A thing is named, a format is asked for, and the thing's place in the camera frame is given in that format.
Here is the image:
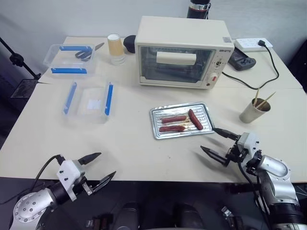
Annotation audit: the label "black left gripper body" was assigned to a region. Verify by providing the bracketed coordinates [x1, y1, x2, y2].
[71, 160, 94, 196]

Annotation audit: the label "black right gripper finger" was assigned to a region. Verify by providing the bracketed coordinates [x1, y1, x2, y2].
[214, 128, 240, 141]
[200, 145, 229, 166]

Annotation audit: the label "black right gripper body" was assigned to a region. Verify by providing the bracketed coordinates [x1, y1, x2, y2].
[224, 135, 243, 167]

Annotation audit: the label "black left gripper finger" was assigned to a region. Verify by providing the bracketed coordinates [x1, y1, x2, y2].
[78, 152, 102, 165]
[92, 171, 117, 192]

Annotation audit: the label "metal cup with chopsticks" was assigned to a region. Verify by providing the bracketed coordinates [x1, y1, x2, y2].
[239, 98, 272, 124]

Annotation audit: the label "red sausage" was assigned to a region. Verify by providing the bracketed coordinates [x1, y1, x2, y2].
[188, 109, 204, 131]
[161, 115, 188, 124]
[159, 125, 186, 133]

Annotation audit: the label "silver metal baking tray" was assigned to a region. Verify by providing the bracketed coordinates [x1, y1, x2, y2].
[150, 102, 215, 140]

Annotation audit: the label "clear container blue clips near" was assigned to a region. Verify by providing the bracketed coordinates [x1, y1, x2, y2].
[62, 80, 116, 124]

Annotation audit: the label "black handheld controller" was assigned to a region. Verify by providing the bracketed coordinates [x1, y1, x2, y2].
[227, 47, 256, 71]

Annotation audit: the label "white power strip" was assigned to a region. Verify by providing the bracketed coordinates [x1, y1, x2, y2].
[234, 37, 274, 52]

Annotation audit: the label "clear box with blue clips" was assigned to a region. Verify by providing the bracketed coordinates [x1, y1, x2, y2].
[43, 44, 97, 78]

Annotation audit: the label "dark square plate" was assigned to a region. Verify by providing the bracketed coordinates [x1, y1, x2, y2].
[10, 79, 39, 99]

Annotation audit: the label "cream toaster oven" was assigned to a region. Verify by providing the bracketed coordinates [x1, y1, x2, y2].
[135, 16, 235, 90]

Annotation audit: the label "brown paper cup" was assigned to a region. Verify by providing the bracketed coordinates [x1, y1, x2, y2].
[107, 34, 124, 58]

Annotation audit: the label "black rounded object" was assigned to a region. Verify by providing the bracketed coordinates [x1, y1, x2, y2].
[123, 34, 137, 55]

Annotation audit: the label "black tripod stand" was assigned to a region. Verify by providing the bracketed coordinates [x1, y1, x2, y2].
[0, 37, 42, 80]

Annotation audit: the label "black thermos bottle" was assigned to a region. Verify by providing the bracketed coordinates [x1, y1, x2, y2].
[187, 0, 212, 20]

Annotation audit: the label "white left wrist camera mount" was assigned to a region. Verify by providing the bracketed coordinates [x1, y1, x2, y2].
[57, 160, 85, 201]

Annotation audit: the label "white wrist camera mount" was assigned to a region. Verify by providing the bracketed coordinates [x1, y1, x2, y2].
[57, 160, 85, 201]
[237, 132, 261, 157]

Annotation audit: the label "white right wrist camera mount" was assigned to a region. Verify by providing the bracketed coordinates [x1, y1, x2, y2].
[237, 132, 261, 157]

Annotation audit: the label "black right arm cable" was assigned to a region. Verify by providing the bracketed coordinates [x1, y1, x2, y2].
[237, 162, 273, 214]

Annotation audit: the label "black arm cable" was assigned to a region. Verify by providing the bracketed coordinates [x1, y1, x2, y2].
[0, 155, 63, 205]
[237, 162, 273, 214]

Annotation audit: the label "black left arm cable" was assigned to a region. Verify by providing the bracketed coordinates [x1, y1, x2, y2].
[0, 155, 63, 205]

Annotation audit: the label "black oven power cable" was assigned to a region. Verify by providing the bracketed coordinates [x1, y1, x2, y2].
[222, 40, 280, 90]

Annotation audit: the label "black handled scissors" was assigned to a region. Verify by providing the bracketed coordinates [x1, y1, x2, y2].
[74, 42, 106, 60]

